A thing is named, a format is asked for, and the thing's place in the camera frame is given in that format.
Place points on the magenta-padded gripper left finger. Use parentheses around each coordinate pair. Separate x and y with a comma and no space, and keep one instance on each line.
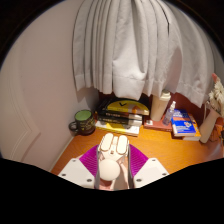
(76,171)

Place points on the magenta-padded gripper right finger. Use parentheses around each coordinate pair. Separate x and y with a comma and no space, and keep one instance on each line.
(150,170)

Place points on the white computer mouse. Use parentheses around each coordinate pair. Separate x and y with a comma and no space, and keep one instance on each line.
(111,150)

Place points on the reddish-brown flat book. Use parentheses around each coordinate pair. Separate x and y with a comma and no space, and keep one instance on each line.
(156,126)

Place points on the dark mug with green inside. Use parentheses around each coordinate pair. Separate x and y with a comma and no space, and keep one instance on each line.
(83,122)

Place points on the white and yellow book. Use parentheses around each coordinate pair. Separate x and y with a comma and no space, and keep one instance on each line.
(116,128)

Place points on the blue book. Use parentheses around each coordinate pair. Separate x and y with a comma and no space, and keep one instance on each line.
(183,124)

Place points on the clear spray bottle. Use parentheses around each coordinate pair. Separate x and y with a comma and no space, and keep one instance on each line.
(168,115)

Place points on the white tumbler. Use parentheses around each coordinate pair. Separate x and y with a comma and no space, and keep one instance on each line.
(159,106)

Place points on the yellow and black book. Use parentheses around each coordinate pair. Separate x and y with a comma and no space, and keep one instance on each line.
(128,107)

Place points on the white vase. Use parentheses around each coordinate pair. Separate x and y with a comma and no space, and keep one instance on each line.
(209,126)

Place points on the white curtain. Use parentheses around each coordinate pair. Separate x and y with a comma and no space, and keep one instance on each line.
(133,43)

